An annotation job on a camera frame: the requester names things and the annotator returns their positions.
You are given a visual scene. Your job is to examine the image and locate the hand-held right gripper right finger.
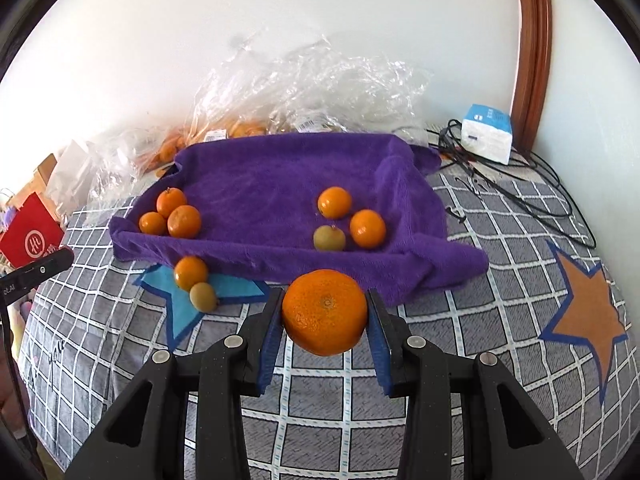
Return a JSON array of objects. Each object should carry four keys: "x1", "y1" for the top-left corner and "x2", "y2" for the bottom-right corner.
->
[{"x1": 367, "y1": 289, "x2": 586, "y2": 480}]

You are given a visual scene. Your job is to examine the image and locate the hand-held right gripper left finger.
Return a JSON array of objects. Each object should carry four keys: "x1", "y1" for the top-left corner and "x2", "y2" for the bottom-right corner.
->
[{"x1": 65, "y1": 287, "x2": 286, "y2": 480}]

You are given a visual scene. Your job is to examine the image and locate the large orange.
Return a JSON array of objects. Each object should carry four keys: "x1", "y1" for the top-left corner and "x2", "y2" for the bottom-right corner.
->
[{"x1": 281, "y1": 269, "x2": 370, "y2": 357}]

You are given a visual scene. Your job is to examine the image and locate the olive green round fruit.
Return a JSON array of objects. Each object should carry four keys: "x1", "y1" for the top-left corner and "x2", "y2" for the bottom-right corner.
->
[
  {"x1": 313, "y1": 225, "x2": 346, "y2": 252},
  {"x1": 189, "y1": 282, "x2": 219, "y2": 311}
]

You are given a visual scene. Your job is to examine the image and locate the small orange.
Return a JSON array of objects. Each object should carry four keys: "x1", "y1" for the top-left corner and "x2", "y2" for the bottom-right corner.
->
[{"x1": 138, "y1": 211, "x2": 168, "y2": 236}]

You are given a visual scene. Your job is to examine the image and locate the round orange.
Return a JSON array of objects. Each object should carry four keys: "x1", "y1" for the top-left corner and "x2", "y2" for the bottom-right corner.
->
[
  {"x1": 167, "y1": 205, "x2": 202, "y2": 239},
  {"x1": 349, "y1": 209, "x2": 387, "y2": 249},
  {"x1": 318, "y1": 186, "x2": 353, "y2": 220}
]

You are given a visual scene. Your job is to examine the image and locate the orange with green stem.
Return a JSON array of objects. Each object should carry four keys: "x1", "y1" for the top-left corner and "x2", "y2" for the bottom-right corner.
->
[{"x1": 156, "y1": 187, "x2": 188, "y2": 218}]

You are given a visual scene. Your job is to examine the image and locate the purple towel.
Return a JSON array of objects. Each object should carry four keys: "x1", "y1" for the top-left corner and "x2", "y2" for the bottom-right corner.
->
[{"x1": 109, "y1": 132, "x2": 490, "y2": 308}]

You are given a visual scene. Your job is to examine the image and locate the red paper bag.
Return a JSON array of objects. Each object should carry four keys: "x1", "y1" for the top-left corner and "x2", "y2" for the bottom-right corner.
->
[{"x1": 0, "y1": 194, "x2": 66, "y2": 268}]

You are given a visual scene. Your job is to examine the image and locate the brown cardboard box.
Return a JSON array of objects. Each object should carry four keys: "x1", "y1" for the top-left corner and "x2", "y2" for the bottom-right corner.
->
[{"x1": 32, "y1": 154, "x2": 58, "y2": 196}]

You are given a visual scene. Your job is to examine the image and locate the oval orange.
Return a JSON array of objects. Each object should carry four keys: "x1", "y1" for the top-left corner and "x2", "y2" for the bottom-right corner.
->
[{"x1": 173, "y1": 255, "x2": 209, "y2": 292}]

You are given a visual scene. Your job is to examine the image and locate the crumpled clear plastic bag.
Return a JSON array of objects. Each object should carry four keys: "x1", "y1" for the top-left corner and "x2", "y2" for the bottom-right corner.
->
[{"x1": 82, "y1": 127, "x2": 186, "y2": 226}]

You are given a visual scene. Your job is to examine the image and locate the grey checkered bedsheet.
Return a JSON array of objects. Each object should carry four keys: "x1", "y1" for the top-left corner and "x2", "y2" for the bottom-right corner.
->
[{"x1": 15, "y1": 160, "x2": 636, "y2": 480}]

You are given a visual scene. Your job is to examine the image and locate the pile of bagged oranges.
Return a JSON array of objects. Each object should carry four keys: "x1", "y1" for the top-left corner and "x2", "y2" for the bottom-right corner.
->
[{"x1": 142, "y1": 117, "x2": 266, "y2": 171}]

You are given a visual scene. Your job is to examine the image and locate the white and blue box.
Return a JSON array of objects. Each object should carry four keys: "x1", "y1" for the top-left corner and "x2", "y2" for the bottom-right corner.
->
[{"x1": 460, "y1": 104, "x2": 515, "y2": 166}]

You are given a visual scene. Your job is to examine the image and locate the clear plastic bag of oranges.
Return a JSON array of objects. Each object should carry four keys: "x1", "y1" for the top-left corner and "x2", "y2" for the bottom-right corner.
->
[{"x1": 185, "y1": 35, "x2": 321, "y2": 141}]

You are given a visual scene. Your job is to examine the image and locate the black cable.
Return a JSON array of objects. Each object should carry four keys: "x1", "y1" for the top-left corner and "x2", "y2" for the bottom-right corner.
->
[{"x1": 432, "y1": 119, "x2": 598, "y2": 250}]

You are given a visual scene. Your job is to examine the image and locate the brown wooden door frame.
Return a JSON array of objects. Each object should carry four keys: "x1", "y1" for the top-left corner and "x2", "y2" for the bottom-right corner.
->
[{"x1": 510, "y1": 0, "x2": 553, "y2": 153}]

